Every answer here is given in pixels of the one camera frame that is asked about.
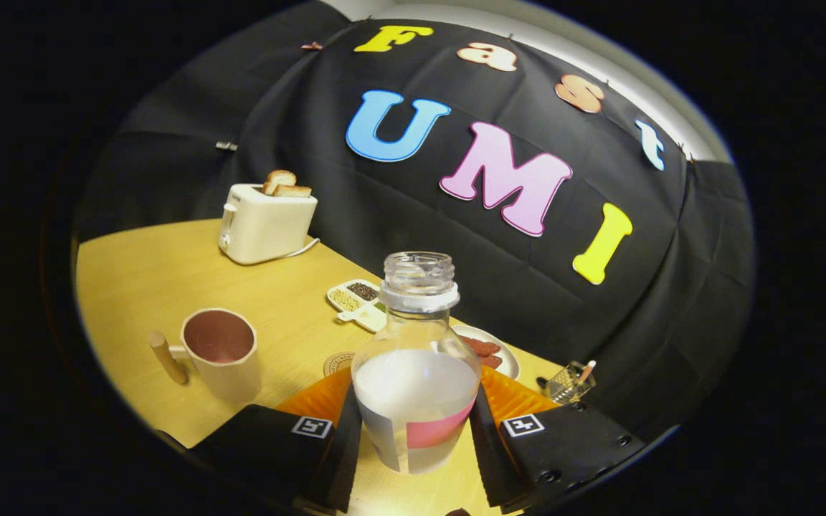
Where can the black backdrop cloth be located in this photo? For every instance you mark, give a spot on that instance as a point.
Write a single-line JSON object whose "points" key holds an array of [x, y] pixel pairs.
{"points": [[528, 301]]}

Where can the white round plate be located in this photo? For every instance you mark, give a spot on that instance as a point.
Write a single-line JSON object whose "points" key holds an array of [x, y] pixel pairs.
{"points": [[508, 367]]}

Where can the round cork coaster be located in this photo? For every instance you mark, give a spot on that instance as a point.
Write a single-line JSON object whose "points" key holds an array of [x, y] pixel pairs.
{"points": [[335, 363]]}

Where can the silver cloth clip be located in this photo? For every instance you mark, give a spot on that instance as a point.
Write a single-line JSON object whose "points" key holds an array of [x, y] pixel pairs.
{"points": [[226, 146]]}

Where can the toast slice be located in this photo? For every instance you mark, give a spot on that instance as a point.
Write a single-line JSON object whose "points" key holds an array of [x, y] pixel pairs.
{"points": [[294, 191], [278, 179]]}

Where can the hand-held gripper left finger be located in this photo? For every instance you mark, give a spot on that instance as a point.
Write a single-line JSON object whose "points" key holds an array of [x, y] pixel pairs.
{"points": [[345, 459]]}

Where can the white divided seed dish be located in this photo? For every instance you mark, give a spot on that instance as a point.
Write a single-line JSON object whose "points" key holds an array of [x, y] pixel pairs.
{"points": [[355, 295]]}

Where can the clear juice bottle pink label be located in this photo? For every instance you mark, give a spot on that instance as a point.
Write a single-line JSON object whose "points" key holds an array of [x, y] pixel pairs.
{"points": [[416, 401]]}

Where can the wooden table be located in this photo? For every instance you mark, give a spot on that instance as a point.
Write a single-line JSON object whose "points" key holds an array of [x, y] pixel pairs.
{"points": [[155, 272]]}

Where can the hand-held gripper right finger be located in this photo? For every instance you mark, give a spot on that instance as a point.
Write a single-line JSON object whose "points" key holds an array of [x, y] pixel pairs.
{"points": [[486, 459]]}

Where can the white toaster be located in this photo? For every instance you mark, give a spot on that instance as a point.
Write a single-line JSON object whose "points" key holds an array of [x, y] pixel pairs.
{"points": [[269, 226]]}

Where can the brown sausage piece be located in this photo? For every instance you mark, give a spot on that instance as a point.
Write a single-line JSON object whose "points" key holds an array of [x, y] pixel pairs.
{"points": [[483, 346], [491, 361]]}

